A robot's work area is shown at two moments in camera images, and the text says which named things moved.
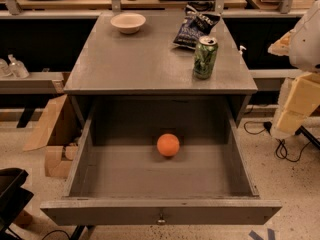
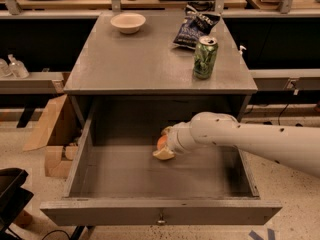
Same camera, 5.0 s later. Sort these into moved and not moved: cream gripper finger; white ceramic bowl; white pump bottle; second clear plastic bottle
Moved: cream gripper finger
Not moved: second clear plastic bottle; white ceramic bowl; white pump bottle
